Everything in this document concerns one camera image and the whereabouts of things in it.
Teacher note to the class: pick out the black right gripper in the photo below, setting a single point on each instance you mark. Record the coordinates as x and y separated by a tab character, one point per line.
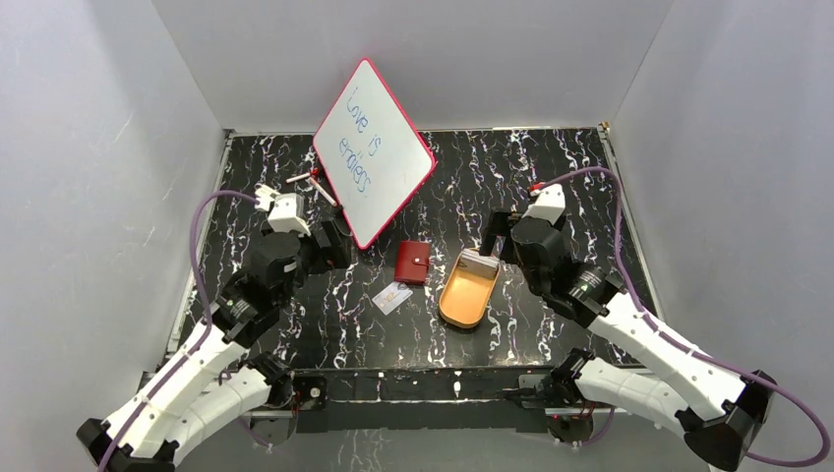
500	226

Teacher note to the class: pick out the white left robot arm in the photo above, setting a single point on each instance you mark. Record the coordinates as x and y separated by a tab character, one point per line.
186	401

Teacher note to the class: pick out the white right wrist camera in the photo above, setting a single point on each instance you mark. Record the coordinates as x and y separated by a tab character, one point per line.
546	202

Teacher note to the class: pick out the silver credit card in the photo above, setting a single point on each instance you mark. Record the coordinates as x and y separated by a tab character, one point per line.
391	297

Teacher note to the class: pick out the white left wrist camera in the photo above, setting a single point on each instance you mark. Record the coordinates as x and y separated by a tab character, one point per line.
285	212

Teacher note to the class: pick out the red leather card holder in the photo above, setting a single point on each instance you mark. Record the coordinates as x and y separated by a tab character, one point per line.
412	262

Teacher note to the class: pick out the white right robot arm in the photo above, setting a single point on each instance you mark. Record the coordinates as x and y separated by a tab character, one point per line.
717	411

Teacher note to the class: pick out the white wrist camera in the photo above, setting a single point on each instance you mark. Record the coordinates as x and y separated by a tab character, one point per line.
546	202
285	212

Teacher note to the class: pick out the pink framed whiteboard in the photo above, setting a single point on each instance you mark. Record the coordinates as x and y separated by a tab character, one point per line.
373	156

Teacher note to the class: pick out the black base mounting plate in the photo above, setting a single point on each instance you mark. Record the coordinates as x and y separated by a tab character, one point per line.
427	399

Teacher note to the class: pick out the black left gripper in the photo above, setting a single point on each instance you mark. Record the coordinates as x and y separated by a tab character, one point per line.
334	241

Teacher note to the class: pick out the red capped marker pen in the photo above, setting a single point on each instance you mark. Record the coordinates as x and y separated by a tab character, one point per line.
314	172

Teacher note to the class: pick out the orange oval tray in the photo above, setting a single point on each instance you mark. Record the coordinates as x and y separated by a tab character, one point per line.
465	298

